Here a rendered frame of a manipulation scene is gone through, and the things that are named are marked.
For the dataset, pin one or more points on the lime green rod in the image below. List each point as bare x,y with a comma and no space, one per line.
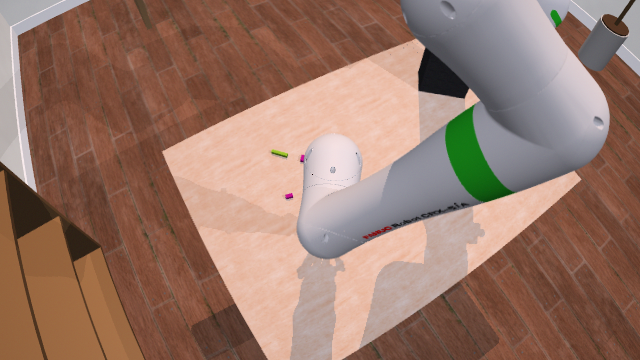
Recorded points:
279,153

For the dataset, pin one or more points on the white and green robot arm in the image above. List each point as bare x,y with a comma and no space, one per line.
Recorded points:
544,117

